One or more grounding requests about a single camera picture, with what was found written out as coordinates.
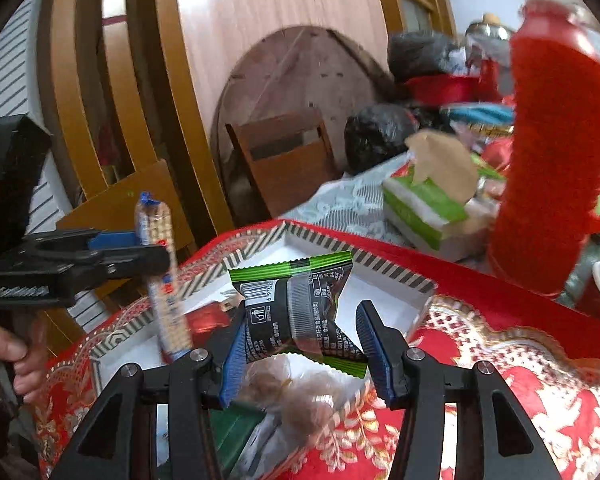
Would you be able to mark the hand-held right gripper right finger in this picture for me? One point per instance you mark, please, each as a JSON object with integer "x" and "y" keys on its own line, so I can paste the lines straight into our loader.
{"x": 375, "y": 355}

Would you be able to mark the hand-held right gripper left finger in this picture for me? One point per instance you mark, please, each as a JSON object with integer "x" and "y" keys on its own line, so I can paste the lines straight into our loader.
{"x": 232, "y": 360}

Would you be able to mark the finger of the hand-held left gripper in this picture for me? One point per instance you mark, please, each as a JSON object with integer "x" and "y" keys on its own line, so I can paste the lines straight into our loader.
{"x": 115, "y": 240}
{"x": 140, "y": 262}

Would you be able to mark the white striped cardboard box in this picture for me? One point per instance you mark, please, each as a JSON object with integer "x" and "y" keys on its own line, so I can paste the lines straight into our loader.
{"x": 410, "y": 310}

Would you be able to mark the blue-ended cracker packet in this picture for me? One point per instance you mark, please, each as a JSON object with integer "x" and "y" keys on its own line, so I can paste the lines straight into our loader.
{"x": 172, "y": 320}

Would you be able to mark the green black snack packet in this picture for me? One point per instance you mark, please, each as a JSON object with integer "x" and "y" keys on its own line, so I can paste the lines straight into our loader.
{"x": 300, "y": 310}

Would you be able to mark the clear packet of brown snacks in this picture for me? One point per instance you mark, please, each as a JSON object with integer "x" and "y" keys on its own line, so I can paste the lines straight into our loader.
{"x": 300, "y": 400}

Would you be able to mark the person's left hand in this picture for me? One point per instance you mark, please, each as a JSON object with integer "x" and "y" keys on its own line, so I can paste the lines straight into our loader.
{"x": 5, "y": 350}

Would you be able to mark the wooden chair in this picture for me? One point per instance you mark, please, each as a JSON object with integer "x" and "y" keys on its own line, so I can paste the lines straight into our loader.
{"x": 120, "y": 200}

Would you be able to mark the red snack packet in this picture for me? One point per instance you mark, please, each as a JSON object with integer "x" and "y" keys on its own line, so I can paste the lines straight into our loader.
{"x": 207, "y": 325}

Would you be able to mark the dark green snack packet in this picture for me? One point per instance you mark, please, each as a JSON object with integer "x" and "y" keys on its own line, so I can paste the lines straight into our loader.
{"x": 235, "y": 430}

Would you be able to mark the grey snack packet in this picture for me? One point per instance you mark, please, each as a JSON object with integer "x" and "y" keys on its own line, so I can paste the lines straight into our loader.
{"x": 267, "y": 447}

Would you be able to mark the white slatted shutter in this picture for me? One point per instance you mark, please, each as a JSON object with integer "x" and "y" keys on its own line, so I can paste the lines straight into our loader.
{"x": 15, "y": 75}

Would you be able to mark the red floral tablecloth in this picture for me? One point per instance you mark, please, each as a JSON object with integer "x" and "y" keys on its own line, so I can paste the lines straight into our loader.
{"x": 505, "y": 360}

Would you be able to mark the white lace table cover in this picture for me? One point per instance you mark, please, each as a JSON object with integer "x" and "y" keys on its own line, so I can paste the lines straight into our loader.
{"x": 345, "y": 205}

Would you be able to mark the green tissue pack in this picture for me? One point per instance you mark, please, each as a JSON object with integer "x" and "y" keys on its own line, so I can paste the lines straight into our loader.
{"x": 420, "y": 205}

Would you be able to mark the brown folding chair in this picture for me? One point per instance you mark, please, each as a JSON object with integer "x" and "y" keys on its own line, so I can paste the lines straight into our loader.
{"x": 280, "y": 180}

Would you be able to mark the black plastic bag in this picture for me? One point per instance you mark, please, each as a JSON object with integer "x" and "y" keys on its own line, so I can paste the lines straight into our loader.
{"x": 375, "y": 135}
{"x": 420, "y": 55}

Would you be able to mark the red paper cup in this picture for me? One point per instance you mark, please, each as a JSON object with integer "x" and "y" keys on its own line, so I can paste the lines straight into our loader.
{"x": 592, "y": 305}

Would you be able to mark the round dark wooden tabletop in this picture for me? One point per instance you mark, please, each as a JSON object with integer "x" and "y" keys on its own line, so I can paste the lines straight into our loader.
{"x": 290, "y": 75}

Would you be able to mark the red plastic thermos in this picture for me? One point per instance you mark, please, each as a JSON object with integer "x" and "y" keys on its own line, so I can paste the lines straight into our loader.
{"x": 545, "y": 160}

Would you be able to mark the red plastic basin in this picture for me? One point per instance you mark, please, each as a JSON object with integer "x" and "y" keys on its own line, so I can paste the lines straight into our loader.
{"x": 445, "y": 90}

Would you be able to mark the metal pot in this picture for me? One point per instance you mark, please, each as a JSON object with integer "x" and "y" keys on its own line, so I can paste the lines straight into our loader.
{"x": 490, "y": 27}

